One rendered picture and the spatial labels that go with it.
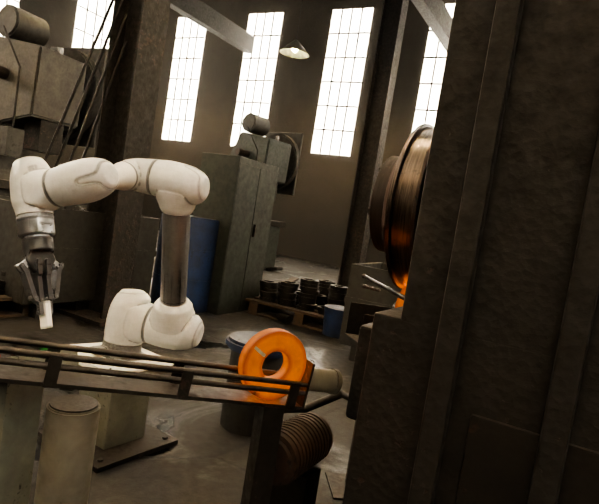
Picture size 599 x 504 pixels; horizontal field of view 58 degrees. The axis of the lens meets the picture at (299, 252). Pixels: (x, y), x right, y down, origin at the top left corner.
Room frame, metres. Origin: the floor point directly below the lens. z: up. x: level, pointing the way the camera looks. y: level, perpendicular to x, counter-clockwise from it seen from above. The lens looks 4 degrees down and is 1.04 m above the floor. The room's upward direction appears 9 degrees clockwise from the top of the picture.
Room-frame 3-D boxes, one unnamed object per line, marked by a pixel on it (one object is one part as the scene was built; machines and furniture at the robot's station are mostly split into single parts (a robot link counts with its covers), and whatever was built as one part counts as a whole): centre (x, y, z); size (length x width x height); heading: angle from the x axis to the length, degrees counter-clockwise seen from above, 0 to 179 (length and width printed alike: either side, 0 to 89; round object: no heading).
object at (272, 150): (9.68, 0.87, 1.36); 1.37 x 1.17 x 2.71; 52
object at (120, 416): (2.16, 0.66, 0.16); 0.40 x 0.40 x 0.31; 57
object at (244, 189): (5.38, 0.69, 0.75); 0.70 x 0.48 x 1.50; 152
